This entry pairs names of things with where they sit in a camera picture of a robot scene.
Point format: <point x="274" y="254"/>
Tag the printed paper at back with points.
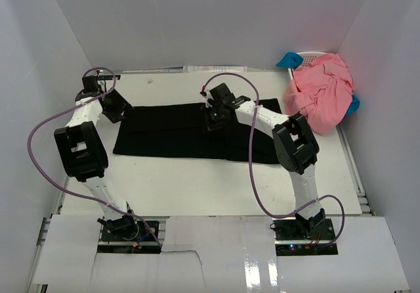
<point x="214" y="69"/>

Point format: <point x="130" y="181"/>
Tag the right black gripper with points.
<point x="210" y="125"/>

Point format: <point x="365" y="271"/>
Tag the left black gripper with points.
<point x="121" y="104"/>

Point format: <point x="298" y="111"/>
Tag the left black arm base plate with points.
<point x="128" y="235"/>

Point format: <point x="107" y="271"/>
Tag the white perforated laundry basket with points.
<point x="308" y="57"/>

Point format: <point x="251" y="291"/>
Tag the black label sticker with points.
<point x="109" y="77"/>

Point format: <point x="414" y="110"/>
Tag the black t shirt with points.
<point x="178" y="131"/>

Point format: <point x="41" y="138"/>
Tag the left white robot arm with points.
<point x="84" y="156"/>

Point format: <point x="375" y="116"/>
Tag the pink t shirt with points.
<point x="321" y="91"/>

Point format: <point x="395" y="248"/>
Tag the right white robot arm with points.
<point x="294" y="143"/>

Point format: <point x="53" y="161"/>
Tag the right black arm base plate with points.
<point x="292" y="240"/>

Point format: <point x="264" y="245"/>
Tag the blue t shirt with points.
<point x="292" y="60"/>

